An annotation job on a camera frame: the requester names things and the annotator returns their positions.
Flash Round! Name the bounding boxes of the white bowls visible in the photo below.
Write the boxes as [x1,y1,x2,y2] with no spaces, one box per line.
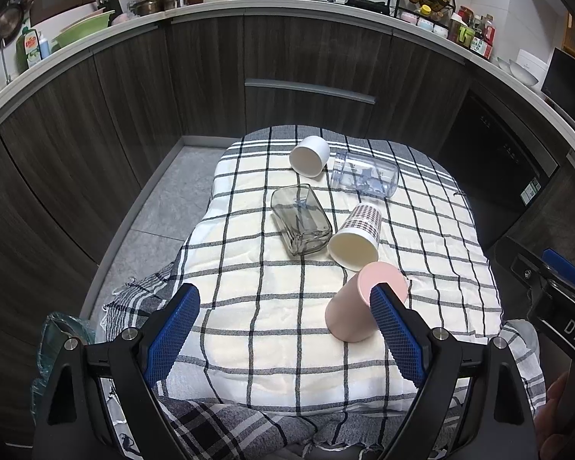
[496,56,541,86]

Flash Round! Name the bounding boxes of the person's right hand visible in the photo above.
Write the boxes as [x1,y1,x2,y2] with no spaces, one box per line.
[532,371,575,460]

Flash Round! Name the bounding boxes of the green plastic basin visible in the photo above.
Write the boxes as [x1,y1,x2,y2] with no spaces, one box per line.
[53,10,117,49]

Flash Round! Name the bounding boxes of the clear blue glass jar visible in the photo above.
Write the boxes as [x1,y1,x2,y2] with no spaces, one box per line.
[330,151,399,199]

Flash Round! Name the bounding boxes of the steel pot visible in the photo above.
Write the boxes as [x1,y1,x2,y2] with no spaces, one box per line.
[128,0,184,16]

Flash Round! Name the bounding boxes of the grey square glass cup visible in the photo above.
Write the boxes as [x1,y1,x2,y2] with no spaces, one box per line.
[271,183,333,256]

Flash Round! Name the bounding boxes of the pink cup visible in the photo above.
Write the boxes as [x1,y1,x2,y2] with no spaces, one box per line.
[325,262,409,343]

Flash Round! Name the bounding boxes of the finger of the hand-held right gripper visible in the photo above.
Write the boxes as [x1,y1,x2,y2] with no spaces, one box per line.
[510,248,575,294]

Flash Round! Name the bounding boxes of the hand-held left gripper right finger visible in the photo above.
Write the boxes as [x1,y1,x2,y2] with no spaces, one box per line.
[369,283,540,460]

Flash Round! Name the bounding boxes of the grey drawer handle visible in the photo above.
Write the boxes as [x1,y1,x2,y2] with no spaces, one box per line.
[244,78,378,105]

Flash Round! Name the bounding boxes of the black bag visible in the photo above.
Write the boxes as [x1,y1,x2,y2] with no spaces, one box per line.
[344,0,392,16]

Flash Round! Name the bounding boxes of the green dish soap bottle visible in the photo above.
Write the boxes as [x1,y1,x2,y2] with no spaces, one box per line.
[20,26,42,69]

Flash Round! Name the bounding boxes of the black microwave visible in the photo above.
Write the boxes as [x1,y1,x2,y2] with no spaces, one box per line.
[539,48,575,139]

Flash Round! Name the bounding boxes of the group of sauce bottles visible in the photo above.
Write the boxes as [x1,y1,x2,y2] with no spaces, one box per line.
[448,6,497,59]

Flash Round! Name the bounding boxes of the brown checked paper cup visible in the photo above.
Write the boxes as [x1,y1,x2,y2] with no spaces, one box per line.
[327,204,381,269]

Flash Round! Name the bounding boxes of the white checked cloth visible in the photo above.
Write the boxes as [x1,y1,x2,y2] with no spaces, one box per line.
[159,125,505,415]

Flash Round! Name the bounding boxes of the black dishwasher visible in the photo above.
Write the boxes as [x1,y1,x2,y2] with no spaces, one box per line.
[437,89,560,212]

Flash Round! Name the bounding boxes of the grey plaid cloth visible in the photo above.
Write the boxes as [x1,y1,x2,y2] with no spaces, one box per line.
[100,268,548,460]

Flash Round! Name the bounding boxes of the white cup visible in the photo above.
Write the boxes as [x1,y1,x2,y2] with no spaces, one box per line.
[289,135,330,176]

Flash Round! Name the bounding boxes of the hanging frying pan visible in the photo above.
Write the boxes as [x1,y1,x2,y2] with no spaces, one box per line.
[0,2,24,51]

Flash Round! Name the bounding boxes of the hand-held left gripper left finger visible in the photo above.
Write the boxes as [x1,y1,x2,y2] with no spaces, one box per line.
[31,284,202,460]

